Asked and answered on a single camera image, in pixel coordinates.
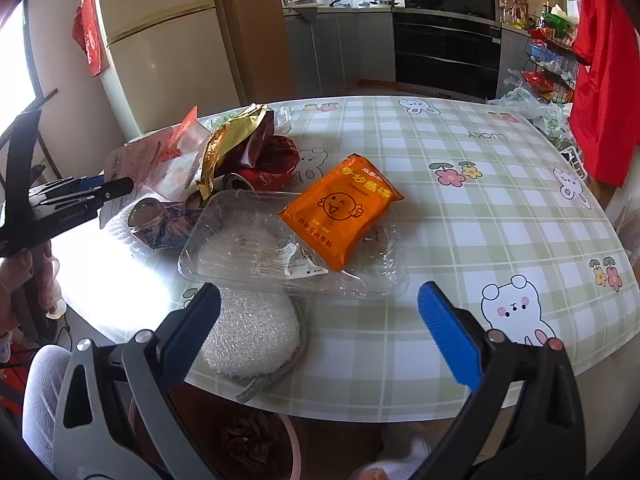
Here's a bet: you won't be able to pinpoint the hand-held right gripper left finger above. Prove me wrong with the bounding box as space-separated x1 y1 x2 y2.
50 282 223 480

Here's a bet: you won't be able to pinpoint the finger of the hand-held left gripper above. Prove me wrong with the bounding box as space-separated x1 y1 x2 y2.
27 175 109 199
39 176 136 212

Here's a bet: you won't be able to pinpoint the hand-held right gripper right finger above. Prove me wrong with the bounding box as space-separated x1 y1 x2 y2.
415 281 586 480

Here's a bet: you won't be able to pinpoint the white pink paper package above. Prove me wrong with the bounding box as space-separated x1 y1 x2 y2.
101 132 168 201

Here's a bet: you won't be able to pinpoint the white scouring pad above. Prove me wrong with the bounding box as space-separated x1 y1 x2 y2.
200 285 307 403

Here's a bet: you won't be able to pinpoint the small foil-lid cup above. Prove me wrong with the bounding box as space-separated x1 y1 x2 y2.
127 197 211 251

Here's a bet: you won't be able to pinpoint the red clear-window snack bag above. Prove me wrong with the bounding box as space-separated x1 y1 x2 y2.
160 106 213 161

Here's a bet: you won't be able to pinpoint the clear plastic tray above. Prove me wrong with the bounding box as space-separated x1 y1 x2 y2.
178 190 410 300

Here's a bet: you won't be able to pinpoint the gold foil bag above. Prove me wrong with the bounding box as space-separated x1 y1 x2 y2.
196 104 276 201

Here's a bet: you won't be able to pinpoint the pink brown waste bin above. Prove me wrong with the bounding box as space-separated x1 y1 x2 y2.
127 387 303 480

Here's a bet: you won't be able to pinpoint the crushed red can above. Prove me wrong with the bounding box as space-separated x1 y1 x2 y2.
222 135 301 192

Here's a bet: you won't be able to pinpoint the orange snack packet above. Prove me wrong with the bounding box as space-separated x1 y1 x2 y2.
278 153 405 273

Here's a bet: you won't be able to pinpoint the person's left hand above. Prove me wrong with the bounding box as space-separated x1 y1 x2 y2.
0 247 65 319

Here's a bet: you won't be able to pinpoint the green checked bunny tablecloth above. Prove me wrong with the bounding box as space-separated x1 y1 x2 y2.
50 96 632 418

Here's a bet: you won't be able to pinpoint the brown crumpled paper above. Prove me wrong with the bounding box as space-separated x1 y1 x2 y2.
221 409 275 467

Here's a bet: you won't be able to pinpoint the person's right leg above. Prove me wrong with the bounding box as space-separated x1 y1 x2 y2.
350 434 432 480

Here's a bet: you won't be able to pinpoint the person's leg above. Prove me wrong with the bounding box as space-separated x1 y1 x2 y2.
350 434 432 480
22 345 76 476

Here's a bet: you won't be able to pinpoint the red hanging banner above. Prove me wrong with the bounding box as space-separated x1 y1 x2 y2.
71 0 112 78

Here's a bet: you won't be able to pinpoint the cream refrigerator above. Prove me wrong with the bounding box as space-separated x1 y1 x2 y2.
92 0 246 133

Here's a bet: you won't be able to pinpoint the person's left leg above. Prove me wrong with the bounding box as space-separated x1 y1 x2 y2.
22 345 76 476

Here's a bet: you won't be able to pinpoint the grey kitchen base cabinets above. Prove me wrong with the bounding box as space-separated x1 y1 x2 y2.
284 7 396 88

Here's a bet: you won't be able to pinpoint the black built-in oven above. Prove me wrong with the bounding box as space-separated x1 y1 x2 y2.
392 7 503 101

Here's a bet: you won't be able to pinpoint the red apron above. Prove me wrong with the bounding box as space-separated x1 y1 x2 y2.
570 0 640 188

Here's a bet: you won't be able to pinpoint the row of condiment bottles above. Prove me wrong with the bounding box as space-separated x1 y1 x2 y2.
499 0 532 31

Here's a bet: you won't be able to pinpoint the wire rack with snacks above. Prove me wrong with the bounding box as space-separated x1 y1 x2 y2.
522 10 581 106

